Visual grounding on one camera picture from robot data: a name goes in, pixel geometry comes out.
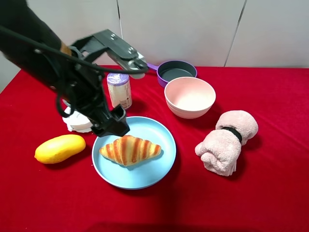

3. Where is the purple capped white canister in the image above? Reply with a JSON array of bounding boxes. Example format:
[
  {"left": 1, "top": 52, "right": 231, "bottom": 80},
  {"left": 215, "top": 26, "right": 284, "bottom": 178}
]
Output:
[{"left": 107, "top": 73, "right": 132, "bottom": 109}]

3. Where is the yellow mango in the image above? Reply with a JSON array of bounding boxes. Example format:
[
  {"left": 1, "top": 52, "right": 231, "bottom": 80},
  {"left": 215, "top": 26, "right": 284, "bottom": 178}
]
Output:
[{"left": 34, "top": 134, "right": 86, "bottom": 164}]

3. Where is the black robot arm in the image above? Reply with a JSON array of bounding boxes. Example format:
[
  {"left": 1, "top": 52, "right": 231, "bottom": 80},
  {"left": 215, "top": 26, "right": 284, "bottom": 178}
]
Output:
[{"left": 0, "top": 0, "right": 129, "bottom": 137}]

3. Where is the blue plate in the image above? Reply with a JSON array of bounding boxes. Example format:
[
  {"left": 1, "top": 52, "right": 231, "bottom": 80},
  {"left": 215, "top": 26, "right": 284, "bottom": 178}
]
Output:
[{"left": 92, "top": 116, "right": 177, "bottom": 189}]

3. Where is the rolled pink towel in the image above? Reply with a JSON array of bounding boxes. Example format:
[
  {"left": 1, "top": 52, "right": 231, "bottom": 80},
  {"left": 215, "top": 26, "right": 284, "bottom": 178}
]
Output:
[{"left": 195, "top": 110, "right": 258, "bottom": 176}]

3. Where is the black cable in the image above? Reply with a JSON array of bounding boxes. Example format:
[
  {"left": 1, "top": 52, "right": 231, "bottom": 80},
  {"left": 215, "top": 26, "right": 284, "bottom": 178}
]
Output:
[{"left": 0, "top": 25, "right": 149, "bottom": 119}]

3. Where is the toy croissant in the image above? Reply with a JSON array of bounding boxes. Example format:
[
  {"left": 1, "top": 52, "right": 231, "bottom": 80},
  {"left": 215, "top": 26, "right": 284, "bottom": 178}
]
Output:
[{"left": 99, "top": 135, "right": 161, "bottom": 166}]

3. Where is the red tablecloth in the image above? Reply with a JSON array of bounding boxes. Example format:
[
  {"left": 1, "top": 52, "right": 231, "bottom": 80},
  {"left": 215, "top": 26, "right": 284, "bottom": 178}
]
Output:
[{"left": 0, "top": 67, "right": 309, "bottom": 232}]

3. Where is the purple saucepan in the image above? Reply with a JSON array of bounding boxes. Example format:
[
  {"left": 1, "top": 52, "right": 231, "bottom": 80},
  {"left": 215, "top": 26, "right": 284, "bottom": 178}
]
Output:
[{"left": 147, "top": 60, "right": 197, "bottom": 87}]

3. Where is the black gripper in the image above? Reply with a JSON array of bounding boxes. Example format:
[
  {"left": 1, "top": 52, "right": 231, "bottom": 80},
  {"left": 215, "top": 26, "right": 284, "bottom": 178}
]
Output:
[{"left": 49, "top": 48, "right": 129, "bottom": 137}]

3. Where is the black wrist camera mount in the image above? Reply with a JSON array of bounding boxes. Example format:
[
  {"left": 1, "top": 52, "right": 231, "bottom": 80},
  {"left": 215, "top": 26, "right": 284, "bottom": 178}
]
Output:
[{"left": 70, "top": 29, "right": 148, "bottom": 79}]

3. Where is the pink bowl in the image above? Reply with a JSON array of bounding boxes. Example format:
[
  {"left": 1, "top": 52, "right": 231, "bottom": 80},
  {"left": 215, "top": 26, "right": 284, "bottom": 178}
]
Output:
[{"left": 164, "top": 77, "right": 216, "bottom": 119}]

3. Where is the white round lidded cup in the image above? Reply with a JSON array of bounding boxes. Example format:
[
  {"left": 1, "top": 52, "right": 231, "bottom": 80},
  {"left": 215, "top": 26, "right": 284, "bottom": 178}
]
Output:
[{"left": 62, "top": 110, "right": 93, "bottom": 133}]

